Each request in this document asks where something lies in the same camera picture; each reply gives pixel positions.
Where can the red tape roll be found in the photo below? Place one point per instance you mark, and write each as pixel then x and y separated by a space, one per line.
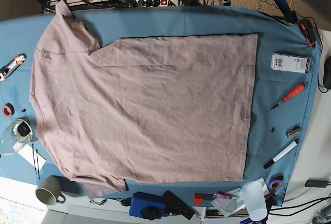
pixel 8 110

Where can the black zip tie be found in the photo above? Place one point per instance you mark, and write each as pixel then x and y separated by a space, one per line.
pixel 35 160

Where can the grey ceramic mug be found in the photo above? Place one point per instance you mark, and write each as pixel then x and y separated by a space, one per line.
pixel 49 192

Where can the orange black utility knife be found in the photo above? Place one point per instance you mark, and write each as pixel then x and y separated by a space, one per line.
pixel 7 70

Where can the white paper card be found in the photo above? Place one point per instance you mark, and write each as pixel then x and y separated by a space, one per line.
pixel 26 153

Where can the green gold battery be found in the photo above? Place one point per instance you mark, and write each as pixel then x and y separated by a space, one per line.
pixel 294 131

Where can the orange handled screwdriver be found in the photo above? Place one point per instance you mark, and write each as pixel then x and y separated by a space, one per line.
pixel 296 90

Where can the white black marker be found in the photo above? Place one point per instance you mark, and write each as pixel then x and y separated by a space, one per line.
pixel 281 154

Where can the red black block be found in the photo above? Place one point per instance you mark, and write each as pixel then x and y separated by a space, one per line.
pixel 200 198

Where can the black remote control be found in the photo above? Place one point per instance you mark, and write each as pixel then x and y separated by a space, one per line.
pixel 174 205

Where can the purple tape roll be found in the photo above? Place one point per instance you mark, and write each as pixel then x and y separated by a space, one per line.
pixel 275 182

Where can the mauve T-shirt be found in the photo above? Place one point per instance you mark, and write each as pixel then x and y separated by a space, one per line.
pixel 151 110

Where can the silver carabiner keyring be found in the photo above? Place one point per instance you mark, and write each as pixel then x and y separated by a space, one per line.
pixel 98 202

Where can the white power strip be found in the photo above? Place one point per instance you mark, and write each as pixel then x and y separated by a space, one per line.
pixel 158 3

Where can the black computer mouse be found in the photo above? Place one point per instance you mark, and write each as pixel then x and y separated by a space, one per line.
pixel 327 73

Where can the orange black clamp tool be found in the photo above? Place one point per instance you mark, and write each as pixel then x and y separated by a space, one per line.
pixel 307 30

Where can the blue box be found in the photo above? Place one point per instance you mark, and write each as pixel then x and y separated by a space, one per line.
pixel 146 206

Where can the purple lighter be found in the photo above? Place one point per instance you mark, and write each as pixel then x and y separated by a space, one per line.
pixel 222 195

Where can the frosted plastic cup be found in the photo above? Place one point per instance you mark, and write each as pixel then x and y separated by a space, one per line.
pixel 253 197

